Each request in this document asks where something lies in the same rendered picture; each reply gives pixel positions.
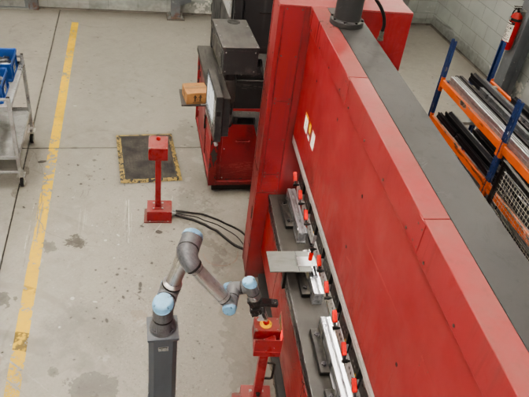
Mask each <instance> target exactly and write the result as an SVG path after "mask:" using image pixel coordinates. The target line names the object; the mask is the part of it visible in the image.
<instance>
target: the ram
mask: <svg viewBox="0 0 529 397"><path fill-rule="evenodd" d="M306 112H307V114H308V117H309V123H308V127H307V132H306V134H305V129H304V124H305V116H306ZM310 123H311V125H312V127H311V132H310V134H309V140H308V138H307V136H308V133H309V124H310ZM313 131H314V134H315V136H316V138H315V142H314V146H313V151H312V149H311V147H310V141H311V137H312V132H313ZM294 139H295V142H296V145H297V148H298V152H299V155H300V158H301V162H302V165H303V168H304V170H305V175H306V178H307V181H308V183H309V188H310V191H311V193H312V196H313V201H314V203H315V206H316V211H317V213H318V216H319V219H320V223H321V226H322V229H323V232H324V236H325V239H326V242H327V246H328V249H329V252H330V255H331V259H332V262H333V265H334V267H335V271H336V275H337V277H338V282H339V285H340V288H341V290H342V295H343V298H344V300H345V303H346V308H347V310H348V313H349V316H350V320H351V323H352V326H353V330H354V333H355V336H356V339H357V343H358V346H359V348H360V352H361V356H362V358H363V362H364V366H365V368H366V372H367V374H368V379H369V381H370V385H371V387H372V391H373V395H374V397H483V394H482V392H481V391H480V389H479V386H478V384H477V383H476V381H475V378H474V376H473V374H472V371H471V370H470V368H469V366H468V363H467V361H466V359H465V357H464V355H463V353H462V351H461V349H460V347H459V344H458V342H457V340H456V338H455V336H454V334H453V332H452V330H451V327H450V326H449V323H448V321H447V320H446V317H445V315H444V313H443V311H442V308H441V306H440V305H439V303H438V300H437V299H436V297H435V293H434V292H433V290H432V288H431V285H430V284H429V282H428V280H427V277H426V275H425V273H424V271H423V269H422V267H421V265H420V262H419V260H418V258H417V256H416V254H415V252H414V250H413V248H412V246H411V243H410V242H409V239H408V237H407V235H406V234H405V231H404V229H403V227H402V225H401V222H400V221H399V219H398V216H397V214H396V212H395V210H394V207H393V206H392V204H391V202H390V200H389V198H388V195H387V193H386V191H385V189H384V187H383V185H382V183H381V180H380V178H379V176H378V174H377V172H376V170H375V168H374V166H373V164H372V161H371V159H370V157H369V156H368V153H367V151H366V149H365V147H364V144H363V143H362V141H361V138H360V136H359V135H358V133H357V130H356V128H355V126H354V124H353V122H352V120H351V118H350V115H349V113H348V111H347V109H346V107H345V105H344V103H343V101H342V98H341V96H340V94H339V92H338V90H337V88H336V86H335V84H334V81H333V79H332V78H331V75H330V73H329V72H328V70H327V67H326V65H325V63H324V60H323V58H322V57H321V55H320V52H319V50H318V48H317V46H316V44H315V42H314V40H313V37H312V36H311V33H310V34H309V44H308V49H307V54H306V59H305V67H304V72H303V77H302V82H301V91H300V96H299V101H298V110H297V115H296V120H295V125H294ZM292 143H293V146H294V151H295V153H296V156H297V160H298V164H299V167H300V170H301V174H302V177H303V180H304V183H305V187H306V190H307V193H308V196H309V201H310V203H311V206H312V209H313V213H314V217H315V219H316V224H317V227H318V229H319V233H320V237H321V240H322V243H323V245H324V250H325V253H326V256H327V260H328V264H329V266H330V269H331V274H332V276H333V280H334V282H335V287H336V290H337V292H338V297H339V300H340V303H341V306H342V310H343V313H344V316H345V319H346V323H347V326H348V329H349V332H350V337H351V340H352V342H353V347H354V350H355V353H356V356H357V360H358V363H359V366H360V369H361V373H362V377H363V379H364V384H365V387H366V389H367V393H368V397H371V394H370V391H369V389H368V384H367V381H366V379H365V375H364V371H363V368H362V365H361V361H360V358H359V355H358V353H357V348H356V345H355V342H354V339H353V335H352V332H351V329H350V325H349V322H348V319H347V316H346V312H345V309H344V306H343V303H342V299H341V296H340V293H339V290H338V285H337V283H336V280H335V275H334V273H333V270H332V267H331V263H330V260H329V257H328V254H327V249H326V247H325V244H324V239H323V236H322V234H321V230H320V226H319V224H318V220H317V218H316V213H315V210H314V208H313V203H312V200H311V198H310V194H309V190H308V188H307V184H306V182H305V178H304V174H303V172H302V169H301V164H300V161H299V159H298V154H297V151H296V148H295V145H294V141H293V139H292Z"/></svg>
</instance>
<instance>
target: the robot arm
mask: <svg viewBox="0 0 529 397"><path fill-rule="evenodd" d="M202 241H203V235H202V233H201V232H200V231H199V230H197V229H196V228H186V229H185V230H184V231H183V232H182V235H181V238H180V240H179V243H178V246H177V248H176V258H175V260H174V262H173V263H172V267H171V269H170V271H169V273H168V275H167V276H165V277H164V279H163V280H162V282H161V285H160V288H159V290H158V293H157V295H156V296H155V297H154V300H153V302H152V308H153V318H152V320H151V322H150V332H151V334H152V335H153V336H156V337H158V338H166V337H169V336H171V335H172V334H173V333H174V332H175V330H176V323H175V320H174V318H173V310H174V307H175V304H176V300H177V297H178V294H179V292H180V290H181V287H182V285H183V284H182V279H183V277H184V275H185V272H187V273H188V274H189V275H192V276H193V277H194V278H195V279H196V280H197V281H198V282H199V283H200V284H201V285H202V286H203V287H204V288H205V289H206V290H207V291H208V292H209V293H210V294H211V295H212V296H213V297H214V298H215V299H216V301H217V302H218V303H219V304H220V305H221V306H222V311H223V313H224V314H226V315H228V316H231V315H233V314H235V311H236V309H237V305H238V300H239V295H242V294H247V296H248V298H247V304H249V306H250V313H251V316H252V317H259V318H258V319H257V320H258V321H265V322H267V321H268V316H267V312H266V309H265V307H266V306H269V307H278V305H279V304H278V299H267V298H262V297H261V293H260V290H259V288H258V286H257V282H256V280H255V278H254V277H253V276H247V277H244V278H243V280H242V281H233V282H232V281H231V282H227V283H224V286H222V285H221V284H220V283H219V282H218V281H217V280H216V279H215V278H214V277H213V276H212V274H211V273H210V272H209V271H208V270H207V269H206V268H205V267H204V266H203V265H202V261H201V260H200V259H199V257H198V252H199V250H200V247H201V245H202Z"/></svg>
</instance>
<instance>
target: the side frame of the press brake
mask: <svg viewBox="0 0 529 397"><path fill-rule="evenodd" d="M379 1H380V3H381V4H382V6H383V9H384V12H385V14H386V27H385V30H384V35H383V41H378V40H377V38H378V37H379V32H380V31H381V28H382V26H383V18H382V14H381V11H380V9H379V7H378V5H377V4H376V2H375V0H365V1H364V8H363V11H362V15H361V18H362V19H363V20H364V22H365V24H366V25H367V27H368V29H369V30H370V32H371V33H372V34H373V35H374V37H375V39H376V40H377V42H378V43H379V45H380V46H381V47H382V48H383V50H384V52H385V53H386V55H387V56H388V58H389V59H390V60H391V62H392V63H393V65H394V67H395V68H396V69H397V70H399V66H400V64H401V58H402V55H403V52H404V49H405V44H406V40H407V37H408V34H409V29H410V26H411V23H412V18H413V12H412V11H411V10H410V9H409V7H408V6H407V5H406V4H405V3H404V2H403V1H402V0H379ZM336 2H337V0H273V6H272V18H271V24H270V31H269V37H268V50H267V57H266V63H265V70H264V83H263V89H262V96H261V108H260V115H259V121H258V128H257V141H256V147H255V154H254V160H253V173H252V180H251V186H250V198H249V205H248V212H247V219H246V230H245V237H244V244H243V251H242V259H243V265H244V270H245V277H247V276H253V277H258V274H260V273H265V270H264V265H263V260H262V256H261V247H262V241H263V235H264V230H265V220H266V214H267V208H268V205H269V202H268V195H286V194H287V189H288V188H290V189H292V188H295V190H296V193H297V186H293V184H294V176H293V172H296V173H297V181H296V184H297V183H298V179H299V174H300V167H299V164H298V160H297V156H296V153H295V151H294V146H293V143H292V139H293V134H294V125H295V120H296V115H297V110H298V101H299V96H300V91H301V82H302V77H303V72H304V67H305V59H306V54H307V49H308V44H309V34H310V31H309V29H308V25H309V15H310V10H311V7H312V6H315V7H326V8H327V7H328V8H335V7H336Z"/></svg>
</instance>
